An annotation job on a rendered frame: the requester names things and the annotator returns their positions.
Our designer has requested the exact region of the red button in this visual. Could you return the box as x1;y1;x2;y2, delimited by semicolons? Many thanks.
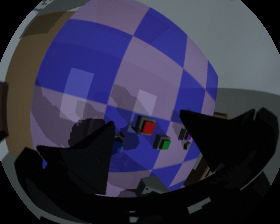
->
133;116;156;136

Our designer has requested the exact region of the blue button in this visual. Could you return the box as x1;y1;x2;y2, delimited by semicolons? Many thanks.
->
111;133;125;153

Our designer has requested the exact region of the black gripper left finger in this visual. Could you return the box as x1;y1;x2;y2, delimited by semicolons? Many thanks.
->
36;120;116;194

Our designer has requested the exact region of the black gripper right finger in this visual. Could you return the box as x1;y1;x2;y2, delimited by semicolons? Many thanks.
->
179;109;256;173

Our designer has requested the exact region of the green button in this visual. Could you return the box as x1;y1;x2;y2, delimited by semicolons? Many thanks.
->
153;135;171;149

